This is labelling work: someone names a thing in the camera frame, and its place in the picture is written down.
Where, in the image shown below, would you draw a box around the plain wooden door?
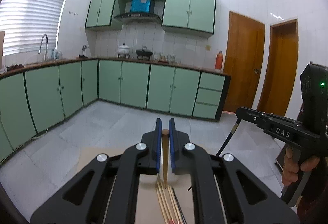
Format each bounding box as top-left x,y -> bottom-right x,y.
257,18 -> 299,117

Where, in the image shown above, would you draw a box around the cardboard sheet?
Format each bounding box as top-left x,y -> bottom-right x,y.
0,31 -> 6,57

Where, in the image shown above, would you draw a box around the black chopstick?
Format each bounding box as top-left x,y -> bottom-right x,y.
169,187 -> 185,224
187,118 -> 239,192
172,187 -> 188,224

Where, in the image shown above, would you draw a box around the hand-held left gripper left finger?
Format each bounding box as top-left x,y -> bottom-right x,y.
30,118 -> 163,224

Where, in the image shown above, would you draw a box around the steel kitchen faucet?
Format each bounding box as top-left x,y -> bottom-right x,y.
38,34 -> 50,62

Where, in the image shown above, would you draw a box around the black range hood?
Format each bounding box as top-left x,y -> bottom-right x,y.
113,12 -> 161,25

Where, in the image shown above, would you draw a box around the white window blind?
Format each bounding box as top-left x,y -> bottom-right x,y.
0,0 -> 75,57

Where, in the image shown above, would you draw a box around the person's right hand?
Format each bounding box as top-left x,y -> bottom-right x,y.
282,147 -> 321,187

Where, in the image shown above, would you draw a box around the red thermos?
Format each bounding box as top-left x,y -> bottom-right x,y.
214,50 -> 223,71

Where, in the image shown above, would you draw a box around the green base cabinets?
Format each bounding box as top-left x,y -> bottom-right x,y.
0,57 -> 231,163

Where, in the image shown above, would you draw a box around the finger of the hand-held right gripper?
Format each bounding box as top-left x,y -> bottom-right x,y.
235,107 -> 272,135
264,112 -> 304,128

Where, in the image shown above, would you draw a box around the green wall cabinets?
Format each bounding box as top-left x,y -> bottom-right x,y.
85,0 -> 216,35

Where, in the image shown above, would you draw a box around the wooden door with handle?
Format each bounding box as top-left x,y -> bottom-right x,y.
222,10 -> 266,113

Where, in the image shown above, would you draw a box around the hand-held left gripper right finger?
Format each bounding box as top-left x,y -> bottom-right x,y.
168,118 -> 300,224

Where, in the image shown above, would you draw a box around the white floor cable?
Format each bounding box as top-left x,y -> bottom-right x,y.
30,129 -> 50,140

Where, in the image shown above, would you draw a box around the black wok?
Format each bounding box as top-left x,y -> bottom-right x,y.
135,46 -> 154,60

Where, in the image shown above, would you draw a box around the white cooking pot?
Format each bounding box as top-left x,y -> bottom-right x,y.
117,43 -> 131,58

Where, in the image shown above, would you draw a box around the plain wooden chopstick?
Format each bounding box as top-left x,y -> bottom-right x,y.
161,130 -> 170,187

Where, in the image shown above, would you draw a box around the blue box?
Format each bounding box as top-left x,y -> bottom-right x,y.
130,0 -> 152,13

